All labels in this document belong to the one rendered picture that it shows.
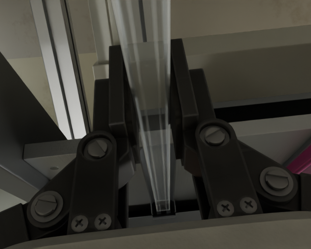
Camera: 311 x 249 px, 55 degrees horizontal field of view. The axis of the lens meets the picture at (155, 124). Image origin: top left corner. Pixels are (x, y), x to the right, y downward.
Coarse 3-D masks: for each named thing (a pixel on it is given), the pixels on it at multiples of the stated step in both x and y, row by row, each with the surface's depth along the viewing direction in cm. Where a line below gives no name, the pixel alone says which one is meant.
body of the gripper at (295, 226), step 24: (240, 216) 7; (264, 216) 7; (288, 216) 7; (48, 240) 7; (72, 240) 7; (96, 240) 7; (120, 240) 7; (144, 240) 7; (168, 240) 7; (192, 240) 7; (216, 240) 7; (240, 240) 7; (264, 240) 6; (288, 240) 6
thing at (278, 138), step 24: (288, 96) 23; (240, 120) 26; (264, 120) 18; (288, 120) 18; (48, 144) 18; (72, 144) 18; (264, 144) 19; (288, 144) 20; (48, 168) 20; (144, 168) 21; (144, 192) 28; (192, 192) 29
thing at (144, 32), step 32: (128, 0) 7; (160, 0) 7; (128, 32) 8; (160, 32) 8; (128, 64) 9; (160, 64) 9; (160, 96) 11; (160, 128) 13; (160, 160) 17; (160, 192) 23
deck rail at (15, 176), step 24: (0, 72) 16; (0, 96) 16; (24, 96) 19; (0, 120) 16; (24, 120) 19; (48, 120) 23; (0, 144) 15; (24, 144) 18; (0, 168) 16; (24, 168) 18; (24, 192) 20
